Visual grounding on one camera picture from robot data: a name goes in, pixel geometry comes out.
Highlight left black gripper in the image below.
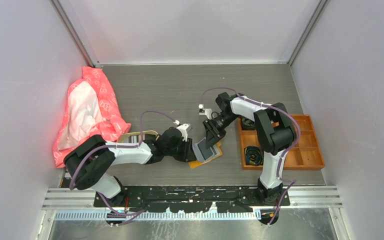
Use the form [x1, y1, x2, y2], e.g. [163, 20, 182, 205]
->
[164, 136, 196, 162]

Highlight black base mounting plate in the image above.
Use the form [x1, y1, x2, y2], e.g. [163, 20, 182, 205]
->
[93, 185, 291, 224]

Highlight cards in beige tray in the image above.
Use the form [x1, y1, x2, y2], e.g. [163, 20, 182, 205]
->
[120, 133, 156, 144]

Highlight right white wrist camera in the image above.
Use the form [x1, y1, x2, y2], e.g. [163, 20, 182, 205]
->
[198, 104, 214, 120]

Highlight beige oval card tray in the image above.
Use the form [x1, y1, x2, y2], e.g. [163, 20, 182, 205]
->
[117, 130, 158, 144]

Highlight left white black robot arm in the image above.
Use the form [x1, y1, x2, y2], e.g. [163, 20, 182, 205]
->
[63, 123, 195, 207]

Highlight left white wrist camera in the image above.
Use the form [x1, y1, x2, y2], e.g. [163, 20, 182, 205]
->
[173, 120, 192, 142]

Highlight rolled dark belt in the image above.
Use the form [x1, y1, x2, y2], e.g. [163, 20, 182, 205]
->
[244, 145, 264, 166]
[240, 117, 256, 131]

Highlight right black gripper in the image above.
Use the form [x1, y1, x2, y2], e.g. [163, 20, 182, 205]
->
[202, 113, 239, 149]

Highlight orange wooden compartment tray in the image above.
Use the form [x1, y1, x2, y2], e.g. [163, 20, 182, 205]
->
[236, 114, 325, 170]

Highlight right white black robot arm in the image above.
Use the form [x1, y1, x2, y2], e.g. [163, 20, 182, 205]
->
[198, 92, 301, 206]

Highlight rolled dark belt right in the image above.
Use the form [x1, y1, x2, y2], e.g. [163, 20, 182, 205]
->
[240, 117, 256, 131]

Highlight pink white crumpled cloth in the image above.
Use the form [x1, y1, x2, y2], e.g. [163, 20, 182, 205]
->
[52, 66, 131, 168]

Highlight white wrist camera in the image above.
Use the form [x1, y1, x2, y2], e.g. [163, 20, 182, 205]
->
[198, 104, 214, 120]
[173, 120, 192, 142]

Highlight orange leather card holder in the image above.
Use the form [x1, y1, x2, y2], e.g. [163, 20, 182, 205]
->
[188, 137, 223, 169]

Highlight rolled dark belt left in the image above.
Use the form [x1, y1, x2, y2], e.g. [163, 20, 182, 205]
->
[244, 145, 264, 166]

